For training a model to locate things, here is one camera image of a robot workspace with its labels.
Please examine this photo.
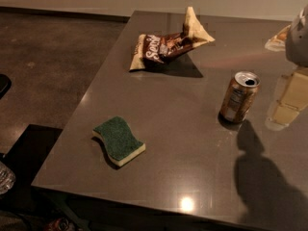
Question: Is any orange soda can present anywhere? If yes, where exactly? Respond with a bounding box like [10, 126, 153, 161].
[219, 71, 260, 123]

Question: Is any clear plastic object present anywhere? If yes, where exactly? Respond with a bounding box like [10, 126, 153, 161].
[0, 162, 15, 194]

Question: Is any dark round object on floor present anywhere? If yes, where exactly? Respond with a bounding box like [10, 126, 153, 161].
[0, 74, 12, 99]

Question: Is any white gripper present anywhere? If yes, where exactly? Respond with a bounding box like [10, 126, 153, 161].
[265, 5, 308, 131]

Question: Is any green yellow sponge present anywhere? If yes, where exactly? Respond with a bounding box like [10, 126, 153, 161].
[92, 116, 146, 167]

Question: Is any brown chip bag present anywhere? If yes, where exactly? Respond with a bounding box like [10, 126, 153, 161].
[130, 7, 215, 71]

